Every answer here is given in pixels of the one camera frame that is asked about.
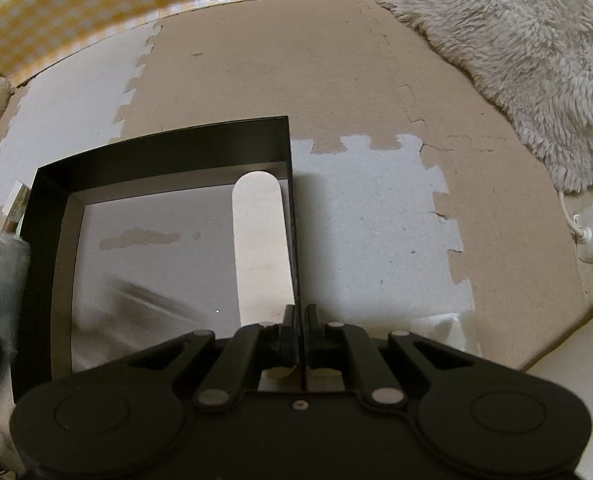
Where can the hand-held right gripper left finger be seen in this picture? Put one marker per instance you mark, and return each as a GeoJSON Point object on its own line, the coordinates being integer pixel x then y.
{"type": "Point", "coordinates": [287, 340]}

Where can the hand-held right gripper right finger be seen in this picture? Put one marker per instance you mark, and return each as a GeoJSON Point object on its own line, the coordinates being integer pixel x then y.
{"type": "Point", "coordinates": [312, 340]}

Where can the black box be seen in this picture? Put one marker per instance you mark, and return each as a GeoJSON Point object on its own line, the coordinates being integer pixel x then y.
{"type": "Point", "coordinates": [176, 150]}

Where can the flat wooden stick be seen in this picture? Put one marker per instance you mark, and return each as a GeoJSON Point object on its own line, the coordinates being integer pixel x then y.
{"type": "Point", "coordinates": [256, 240]}

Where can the white foam mat tile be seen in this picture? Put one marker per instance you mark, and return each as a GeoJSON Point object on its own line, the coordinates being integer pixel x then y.
{"type": "Point", "coordinates": [76, 105]}
{"type": "Point", "coordinates": [366, 220]}

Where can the white crinkled plastic sheet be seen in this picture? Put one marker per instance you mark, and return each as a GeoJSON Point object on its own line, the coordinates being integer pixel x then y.
{"type": "Point", "coordinates": [449, 332]}

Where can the beige foam puzzle mat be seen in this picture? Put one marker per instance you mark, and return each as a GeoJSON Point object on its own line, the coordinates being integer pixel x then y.
{"type": "Point", "coordinates": [286, 70]}

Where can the cream white blanket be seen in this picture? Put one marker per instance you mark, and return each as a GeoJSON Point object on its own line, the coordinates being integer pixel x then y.
{"type": "Point", "coordinates": [581, 370]}

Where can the lip gloss tube white cap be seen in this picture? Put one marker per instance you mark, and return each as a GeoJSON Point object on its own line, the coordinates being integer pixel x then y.
{"type": "Point", "coordinates": [17, 205]}

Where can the grey fluffy pillow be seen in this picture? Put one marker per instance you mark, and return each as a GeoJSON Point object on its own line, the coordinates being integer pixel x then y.
{"type": "Point", "coordinates": [516, 50]}

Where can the yellow checkered cushion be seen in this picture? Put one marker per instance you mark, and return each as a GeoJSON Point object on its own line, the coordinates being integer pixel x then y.
{"type": "Point", "coordinates": [76, 10]}

